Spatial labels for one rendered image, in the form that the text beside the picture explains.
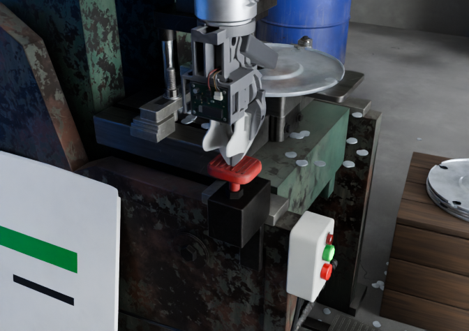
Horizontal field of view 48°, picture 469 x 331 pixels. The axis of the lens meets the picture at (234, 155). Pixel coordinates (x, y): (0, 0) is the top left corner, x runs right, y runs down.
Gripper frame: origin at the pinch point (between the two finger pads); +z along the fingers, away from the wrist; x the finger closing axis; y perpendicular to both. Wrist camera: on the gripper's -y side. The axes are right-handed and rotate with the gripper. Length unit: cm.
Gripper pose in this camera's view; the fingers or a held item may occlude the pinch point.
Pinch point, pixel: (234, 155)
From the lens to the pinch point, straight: 75.1
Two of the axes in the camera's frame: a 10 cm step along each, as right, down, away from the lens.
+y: -4.9, 4.2, -7.6
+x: 8.7, 2.4, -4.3
